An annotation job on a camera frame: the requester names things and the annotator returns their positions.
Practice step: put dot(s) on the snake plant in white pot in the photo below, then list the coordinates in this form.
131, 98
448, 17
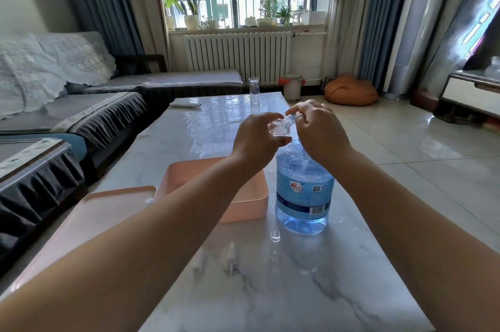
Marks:
192, 17

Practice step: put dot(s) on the person's left hand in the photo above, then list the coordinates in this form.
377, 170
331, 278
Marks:
252, 140

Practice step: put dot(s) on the television screen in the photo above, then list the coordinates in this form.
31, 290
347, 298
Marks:
484, 31

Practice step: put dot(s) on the person's left thumb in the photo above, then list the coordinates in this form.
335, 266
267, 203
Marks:
282, 141

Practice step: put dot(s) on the person's right hand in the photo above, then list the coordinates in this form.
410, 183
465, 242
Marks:
320, 132

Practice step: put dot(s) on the large blue water jug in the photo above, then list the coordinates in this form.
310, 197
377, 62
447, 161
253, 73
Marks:
302, 195

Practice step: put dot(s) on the grey sofa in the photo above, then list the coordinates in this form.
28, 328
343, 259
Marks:
101, 109

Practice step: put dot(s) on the white standing air conditioner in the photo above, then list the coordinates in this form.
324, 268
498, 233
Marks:
410, 31

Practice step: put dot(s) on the white television cabinet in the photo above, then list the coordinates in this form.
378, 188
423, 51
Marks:
468, 93

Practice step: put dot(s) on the pink plastic box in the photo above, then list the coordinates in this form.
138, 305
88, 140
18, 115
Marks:
250, 199

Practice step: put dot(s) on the white spray pump nozzle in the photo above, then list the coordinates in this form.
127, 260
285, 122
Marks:
230, 259

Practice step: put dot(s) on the small clear bottle cap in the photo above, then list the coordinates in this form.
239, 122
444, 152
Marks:
275, 236

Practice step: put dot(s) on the person's right forearm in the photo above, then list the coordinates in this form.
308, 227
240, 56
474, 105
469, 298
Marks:
410, 234

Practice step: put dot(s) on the green leafy potted plant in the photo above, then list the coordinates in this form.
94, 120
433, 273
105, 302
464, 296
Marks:
285, 15

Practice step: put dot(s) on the white lace sofa cover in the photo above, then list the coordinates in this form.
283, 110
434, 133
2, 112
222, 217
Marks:
50, 66

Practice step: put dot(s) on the bushy plant in white pot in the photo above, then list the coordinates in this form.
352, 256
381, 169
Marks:
267, 15

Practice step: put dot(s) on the orange bean bag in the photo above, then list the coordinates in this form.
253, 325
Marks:
350, 91

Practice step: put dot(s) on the white remote control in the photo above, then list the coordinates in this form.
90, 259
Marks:
185, 103

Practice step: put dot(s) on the beige sheer curtain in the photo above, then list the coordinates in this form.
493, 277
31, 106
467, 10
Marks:
144, 3
347, 15

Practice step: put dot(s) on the person's left forearm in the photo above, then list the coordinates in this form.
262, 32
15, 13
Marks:
129, 257

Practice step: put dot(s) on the pink plastic lid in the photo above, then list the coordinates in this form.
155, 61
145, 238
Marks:
90, 218

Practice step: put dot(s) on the white trash bin orange bag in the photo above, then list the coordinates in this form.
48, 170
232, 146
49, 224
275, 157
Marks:
293, 87

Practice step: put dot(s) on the small potted plant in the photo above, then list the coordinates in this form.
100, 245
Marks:
213, 23

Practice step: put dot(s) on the white rectangular planter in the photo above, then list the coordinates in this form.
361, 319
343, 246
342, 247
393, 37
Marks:
316, 17

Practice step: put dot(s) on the white radiator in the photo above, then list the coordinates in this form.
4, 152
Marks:
238, 54

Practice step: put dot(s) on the small clear plastic bottle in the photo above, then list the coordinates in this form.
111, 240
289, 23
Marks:
282, 128

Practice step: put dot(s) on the clear drinking glass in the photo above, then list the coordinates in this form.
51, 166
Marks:
254, 91

